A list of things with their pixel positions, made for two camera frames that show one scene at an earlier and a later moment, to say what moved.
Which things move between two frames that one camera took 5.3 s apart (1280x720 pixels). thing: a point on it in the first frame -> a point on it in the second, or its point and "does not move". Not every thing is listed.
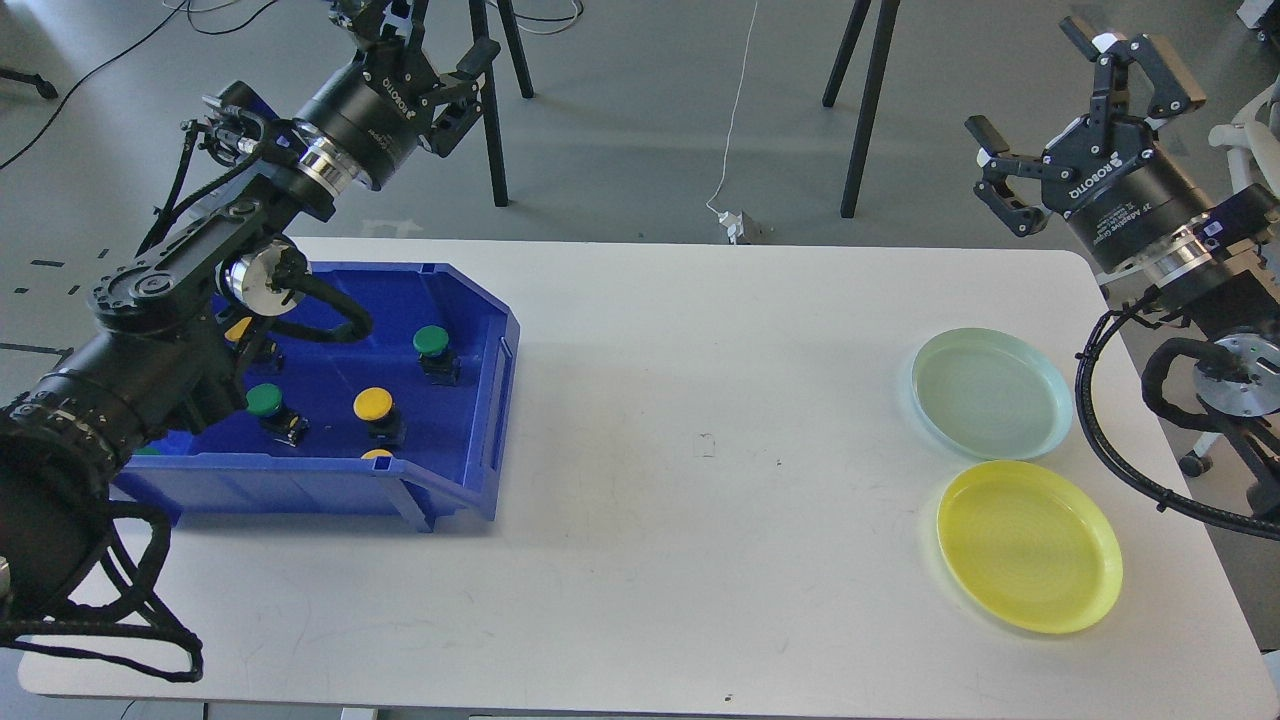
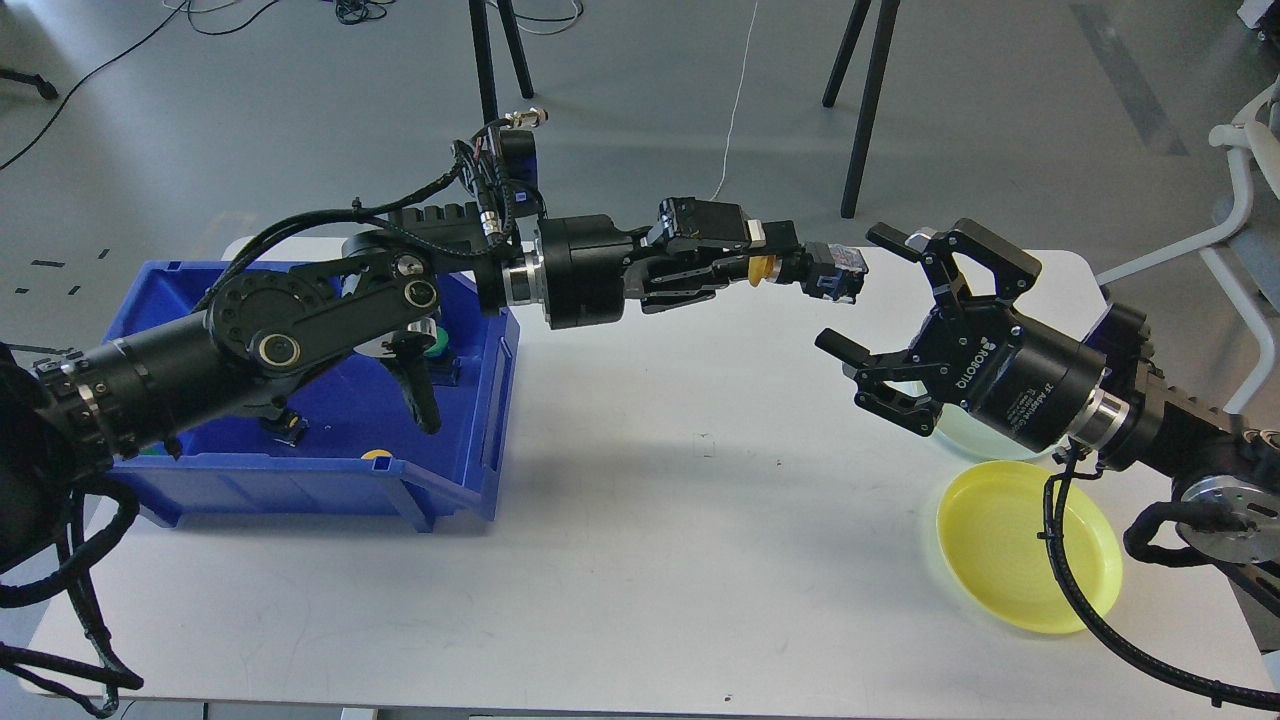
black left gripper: [364, 127] -> [584, 273]
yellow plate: [1030, 545] does not move
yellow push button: [386, 425] -> [824, 270]
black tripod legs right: [887, 21] does not move
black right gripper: [1124, 197] -> [1033, 387]
